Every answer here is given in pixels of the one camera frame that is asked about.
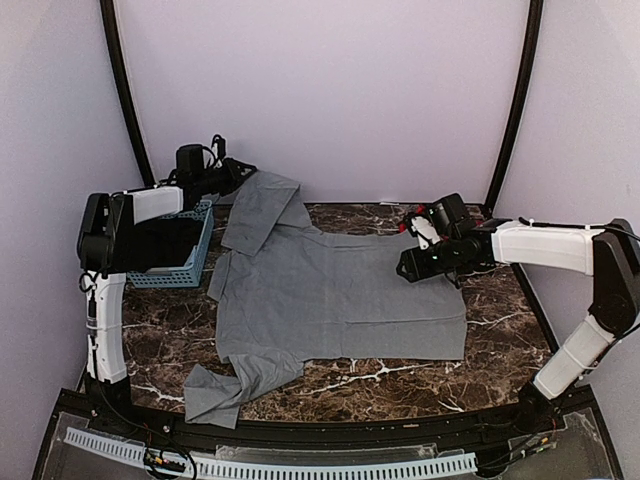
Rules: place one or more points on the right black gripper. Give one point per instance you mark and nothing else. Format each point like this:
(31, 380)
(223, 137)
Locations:
(415, 267)

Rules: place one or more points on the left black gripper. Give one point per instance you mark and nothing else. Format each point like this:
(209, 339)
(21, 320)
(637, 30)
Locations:
(234, 167)

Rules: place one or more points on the light blue plastic basket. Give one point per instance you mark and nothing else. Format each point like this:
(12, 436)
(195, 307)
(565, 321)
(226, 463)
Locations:
(170, 251)

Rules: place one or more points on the grey long sleeve shirt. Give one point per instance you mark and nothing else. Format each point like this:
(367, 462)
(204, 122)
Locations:
(287, 292)

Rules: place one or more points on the red black plaid shirt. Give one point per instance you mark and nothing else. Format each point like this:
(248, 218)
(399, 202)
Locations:
(483, 249)

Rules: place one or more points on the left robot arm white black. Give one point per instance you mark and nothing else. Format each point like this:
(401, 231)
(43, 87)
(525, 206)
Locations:
(105, 250)

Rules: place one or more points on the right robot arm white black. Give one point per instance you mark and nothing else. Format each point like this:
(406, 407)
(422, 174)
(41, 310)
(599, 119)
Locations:
(591, 271)

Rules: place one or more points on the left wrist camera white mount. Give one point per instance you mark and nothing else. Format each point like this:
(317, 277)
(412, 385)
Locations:
(198, 161)

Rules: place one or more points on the black left corner post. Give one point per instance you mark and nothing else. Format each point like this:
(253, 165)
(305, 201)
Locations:
(123, 89)

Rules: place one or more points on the black corner post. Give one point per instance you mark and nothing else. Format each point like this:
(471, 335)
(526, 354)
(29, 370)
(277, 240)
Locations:
(123, 89)
(525, 69)

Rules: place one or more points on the black curved front rail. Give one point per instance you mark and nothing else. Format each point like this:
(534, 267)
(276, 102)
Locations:
(482, 429)

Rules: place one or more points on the black right corner post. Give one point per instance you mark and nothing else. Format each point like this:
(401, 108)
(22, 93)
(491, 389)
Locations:
(525, 69)

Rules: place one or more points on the white slotted cable duct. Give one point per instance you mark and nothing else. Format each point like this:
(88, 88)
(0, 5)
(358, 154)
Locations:
(255, 463)

